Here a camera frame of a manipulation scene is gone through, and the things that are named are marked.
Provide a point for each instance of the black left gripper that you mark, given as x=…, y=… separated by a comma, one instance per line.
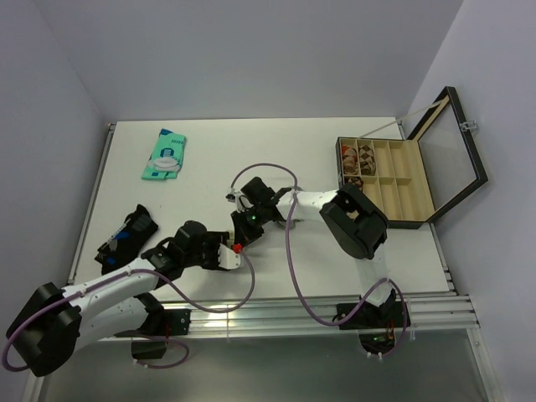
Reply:
x=214, y=238

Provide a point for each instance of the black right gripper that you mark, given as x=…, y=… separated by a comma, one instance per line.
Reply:
x=244, y=234

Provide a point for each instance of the cream yellow sock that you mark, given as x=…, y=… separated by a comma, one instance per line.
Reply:
x=231, y=239

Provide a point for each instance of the grey sock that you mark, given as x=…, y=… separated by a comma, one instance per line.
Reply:
x=291, y=224

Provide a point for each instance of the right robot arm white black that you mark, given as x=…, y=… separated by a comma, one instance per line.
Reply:
x=355, y=222

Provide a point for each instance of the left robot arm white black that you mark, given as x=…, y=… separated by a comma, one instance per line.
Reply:
x=56, y=322

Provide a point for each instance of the black blue sock pair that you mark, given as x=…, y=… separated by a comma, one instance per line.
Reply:
x=125, y=244

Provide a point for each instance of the teal patterned sock pair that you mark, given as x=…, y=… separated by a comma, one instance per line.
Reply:
x=166, y=158

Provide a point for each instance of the dark checkered rolled sock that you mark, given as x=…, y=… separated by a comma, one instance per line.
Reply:
x=355, y=181

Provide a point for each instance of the orange brown rolled sock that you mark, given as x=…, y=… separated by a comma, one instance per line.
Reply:
x=349, y=160

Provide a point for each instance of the brown checkered rolled sock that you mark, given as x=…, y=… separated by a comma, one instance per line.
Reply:
x=366, y=160

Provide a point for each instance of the black compartment box with lid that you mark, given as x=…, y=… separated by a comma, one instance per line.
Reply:
x=420, y=178

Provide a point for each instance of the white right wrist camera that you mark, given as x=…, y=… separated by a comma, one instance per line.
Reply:
x=233, y=195

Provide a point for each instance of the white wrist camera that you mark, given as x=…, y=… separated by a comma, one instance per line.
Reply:
x=228, y=260
x=233, y=195

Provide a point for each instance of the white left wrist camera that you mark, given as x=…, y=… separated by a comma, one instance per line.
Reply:
x=228, y=260

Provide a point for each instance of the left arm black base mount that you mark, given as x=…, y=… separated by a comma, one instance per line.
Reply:
x=157, y=336

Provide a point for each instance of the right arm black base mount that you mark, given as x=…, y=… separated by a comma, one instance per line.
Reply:
x=385, y=324

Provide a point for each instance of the aluminium frame rail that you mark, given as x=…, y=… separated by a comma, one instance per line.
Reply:
x=280, y=318

